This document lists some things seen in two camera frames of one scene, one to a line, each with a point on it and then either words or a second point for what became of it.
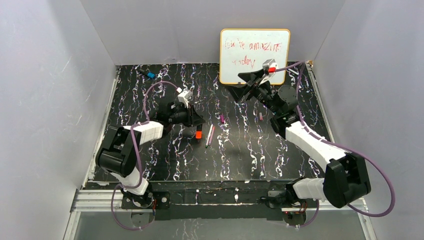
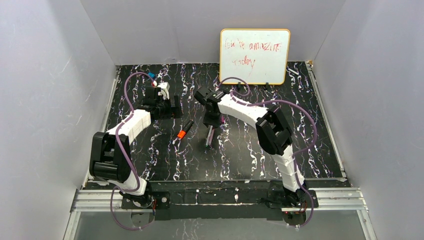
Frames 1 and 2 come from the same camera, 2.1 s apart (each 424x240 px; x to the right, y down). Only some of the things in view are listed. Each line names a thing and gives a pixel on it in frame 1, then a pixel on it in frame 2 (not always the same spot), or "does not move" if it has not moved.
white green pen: x=208 y=137 does not move
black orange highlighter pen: x=199 y=132 → x=182 y=133
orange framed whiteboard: x=244 y=50 does not move
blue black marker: x=149 y=74 does not move
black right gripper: x=257 y=84 → x=212 y=120
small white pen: x=293 y=71 does not move
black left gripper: x=190 y=115 → x=175 y=108
